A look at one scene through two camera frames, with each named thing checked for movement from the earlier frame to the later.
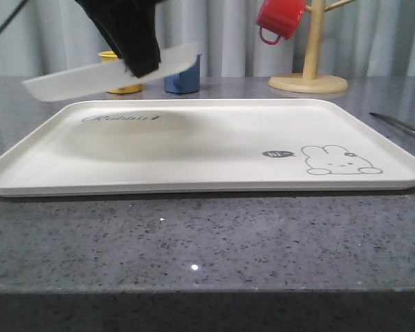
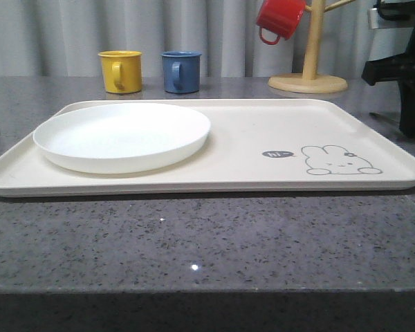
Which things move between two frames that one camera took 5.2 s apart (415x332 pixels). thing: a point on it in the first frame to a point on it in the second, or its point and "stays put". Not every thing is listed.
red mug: (282, 16) stays put
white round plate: (102, 78) to (122, 137)
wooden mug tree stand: (310, 81) stays put
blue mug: (187, 81) stays put
